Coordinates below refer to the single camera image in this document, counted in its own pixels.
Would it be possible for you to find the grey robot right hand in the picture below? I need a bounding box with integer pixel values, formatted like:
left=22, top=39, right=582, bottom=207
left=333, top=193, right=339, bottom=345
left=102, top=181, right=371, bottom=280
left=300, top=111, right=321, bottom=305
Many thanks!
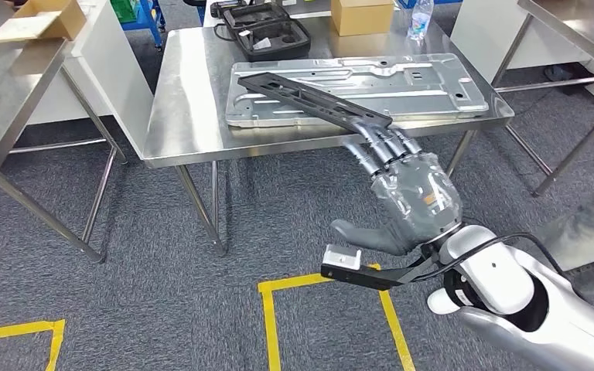
left=329, top=128, right=465, bottom=256

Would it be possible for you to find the black plastic panel part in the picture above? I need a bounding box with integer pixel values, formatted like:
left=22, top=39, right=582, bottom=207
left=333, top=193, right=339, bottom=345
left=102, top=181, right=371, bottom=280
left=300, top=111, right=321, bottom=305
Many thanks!
left=237, top=71, right=394, bottom=135

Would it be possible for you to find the stainless steel workbench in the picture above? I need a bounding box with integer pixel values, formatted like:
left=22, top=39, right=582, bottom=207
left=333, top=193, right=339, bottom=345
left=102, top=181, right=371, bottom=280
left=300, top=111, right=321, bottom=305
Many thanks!
left=142, top=10, right=516, bottom=254

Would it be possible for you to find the silver stamped metal plate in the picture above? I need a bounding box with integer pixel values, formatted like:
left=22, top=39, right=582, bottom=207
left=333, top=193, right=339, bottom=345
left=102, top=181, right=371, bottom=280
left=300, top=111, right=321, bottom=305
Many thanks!
left=225, top=53, right=490, bottom=129

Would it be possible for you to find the person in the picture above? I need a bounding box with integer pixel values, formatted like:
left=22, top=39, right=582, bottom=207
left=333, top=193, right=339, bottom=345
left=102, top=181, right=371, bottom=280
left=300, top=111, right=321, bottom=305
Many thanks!
left=534, top=163, right=594, bottom=298

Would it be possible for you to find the clear water bottle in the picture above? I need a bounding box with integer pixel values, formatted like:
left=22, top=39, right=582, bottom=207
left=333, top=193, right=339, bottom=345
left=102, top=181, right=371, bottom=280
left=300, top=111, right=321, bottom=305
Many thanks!
left=407, top=0, right=435, bottom=42

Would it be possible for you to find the white cabinet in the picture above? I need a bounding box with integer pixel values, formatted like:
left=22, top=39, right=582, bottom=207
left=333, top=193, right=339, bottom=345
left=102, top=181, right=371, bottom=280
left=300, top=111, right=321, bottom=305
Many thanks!
left=25, top=0, right=155, bottom=160
left=450, top=0, right=594, bottom=104

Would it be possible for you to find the closed cardboard box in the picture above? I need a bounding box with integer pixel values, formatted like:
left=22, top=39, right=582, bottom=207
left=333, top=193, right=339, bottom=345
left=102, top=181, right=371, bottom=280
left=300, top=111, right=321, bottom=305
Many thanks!
left=330, top=0, right=395, bottom=37

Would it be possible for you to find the yellow floor tape square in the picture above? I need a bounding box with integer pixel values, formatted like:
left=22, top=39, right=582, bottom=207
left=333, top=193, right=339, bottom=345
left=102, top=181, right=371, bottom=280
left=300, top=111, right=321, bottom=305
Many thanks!
left=0, top=319, right=67, bottom=371
left=257, top=264, right=417, bottom=371

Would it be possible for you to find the open black tool case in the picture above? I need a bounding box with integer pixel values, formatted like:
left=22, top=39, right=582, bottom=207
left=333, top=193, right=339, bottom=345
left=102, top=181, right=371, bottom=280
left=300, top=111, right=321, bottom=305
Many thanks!
left=210, top=0, right=312, bottom=63

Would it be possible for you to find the stainless steel table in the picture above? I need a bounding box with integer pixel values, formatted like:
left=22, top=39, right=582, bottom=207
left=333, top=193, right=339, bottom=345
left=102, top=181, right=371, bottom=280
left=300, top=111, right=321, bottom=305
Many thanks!
left=491, top=0, right=594, bottom=198
left=0, top=38, right=129, bottom=264

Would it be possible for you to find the blue metal cart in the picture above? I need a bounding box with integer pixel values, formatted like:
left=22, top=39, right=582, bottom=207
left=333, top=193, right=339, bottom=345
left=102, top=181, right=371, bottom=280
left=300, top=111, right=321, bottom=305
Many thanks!
left=110, top=0, right=167, bottom=49

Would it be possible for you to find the green plastic crate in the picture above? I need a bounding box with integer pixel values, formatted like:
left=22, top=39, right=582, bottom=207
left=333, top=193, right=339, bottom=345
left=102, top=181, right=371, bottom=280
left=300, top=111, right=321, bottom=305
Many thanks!
left=110, top=0, right=139, bottom=24

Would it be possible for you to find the open cardboard box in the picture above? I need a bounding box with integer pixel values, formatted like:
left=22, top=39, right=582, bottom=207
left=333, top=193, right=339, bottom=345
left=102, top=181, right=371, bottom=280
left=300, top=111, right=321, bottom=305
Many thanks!
left=0, top=0, right=88, bottom=46

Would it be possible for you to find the black camera bracket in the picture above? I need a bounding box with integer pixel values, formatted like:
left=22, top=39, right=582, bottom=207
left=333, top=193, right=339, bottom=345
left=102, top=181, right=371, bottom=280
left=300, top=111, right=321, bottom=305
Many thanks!
left=321, top=253, right=439, bottom=292

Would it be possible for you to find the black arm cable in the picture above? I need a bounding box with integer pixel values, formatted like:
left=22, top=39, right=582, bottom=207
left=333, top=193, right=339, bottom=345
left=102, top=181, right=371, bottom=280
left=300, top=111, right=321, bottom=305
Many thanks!
left=409, top=233, right=569, bottom=285

